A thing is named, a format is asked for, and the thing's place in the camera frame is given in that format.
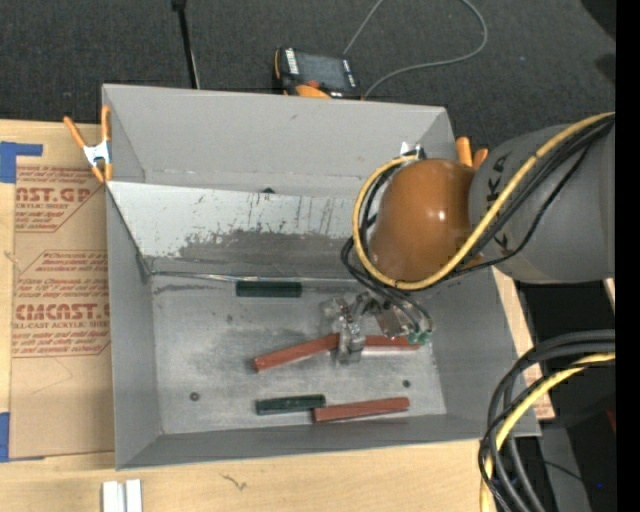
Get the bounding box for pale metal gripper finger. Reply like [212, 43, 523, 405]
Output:
[319, 297, 357, 331]
[335, 322, 368, 367]

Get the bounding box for grey metal bin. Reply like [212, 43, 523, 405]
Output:
[101, 83, 544, 470]

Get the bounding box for red-brown flat block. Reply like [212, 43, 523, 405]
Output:
[311, 396, 412, 425]
[252, 333, 422, 374]

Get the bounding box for dark green flat block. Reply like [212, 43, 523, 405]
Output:
[235, 280, 304, 299]
[255, 393, 328, 417]

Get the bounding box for brown cardboard board red print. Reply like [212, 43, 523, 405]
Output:
[0, 118, 117, 462]

